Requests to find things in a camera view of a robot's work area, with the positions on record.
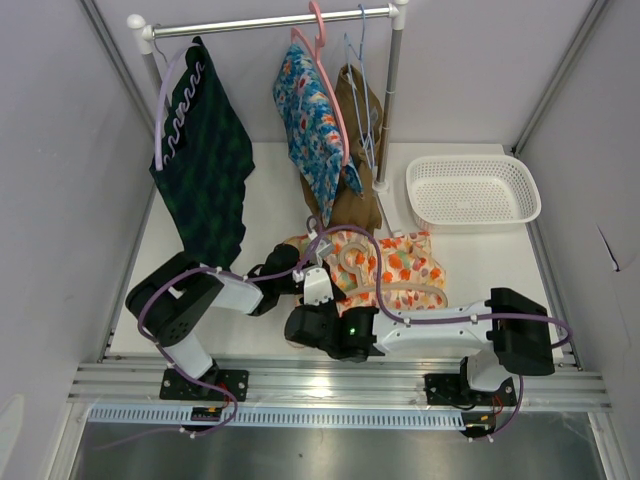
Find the pink plastic hanger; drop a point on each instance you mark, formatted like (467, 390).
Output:
(315, 53)

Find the tan khaki skirt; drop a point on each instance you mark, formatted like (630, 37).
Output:
(349, 208)

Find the white metal clothes rack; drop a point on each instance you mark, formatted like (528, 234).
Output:
(145, 34)

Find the blue floral skirt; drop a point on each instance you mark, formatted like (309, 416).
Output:
(315, 144)

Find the beige plastic hanger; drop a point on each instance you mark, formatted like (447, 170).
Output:
(360, 280)

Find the orange floral cloth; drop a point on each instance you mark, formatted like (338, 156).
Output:
(400, 270)

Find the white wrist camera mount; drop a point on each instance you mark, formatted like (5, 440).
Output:
(316, 285)
(319, 248)

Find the dark green plaid skirt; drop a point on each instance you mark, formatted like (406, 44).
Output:
(203, 186)

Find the blue wire hanger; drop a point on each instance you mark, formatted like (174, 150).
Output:
(360, 107)

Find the lavender wavy hanger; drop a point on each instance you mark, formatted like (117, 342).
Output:
(165, 107)

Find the white perforated plastic basket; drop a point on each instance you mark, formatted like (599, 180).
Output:
(471, 193)

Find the slotted cable duct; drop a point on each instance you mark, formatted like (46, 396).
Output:
(412, 419)

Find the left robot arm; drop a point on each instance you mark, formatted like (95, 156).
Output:
(171, 301)

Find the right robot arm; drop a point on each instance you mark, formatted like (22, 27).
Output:
(506, 335)

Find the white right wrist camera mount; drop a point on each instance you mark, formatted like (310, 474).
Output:
(316, 285)

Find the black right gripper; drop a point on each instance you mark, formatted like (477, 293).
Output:
(331, 305)

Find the aluminium mounting rail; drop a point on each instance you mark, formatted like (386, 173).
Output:
(305, 381)

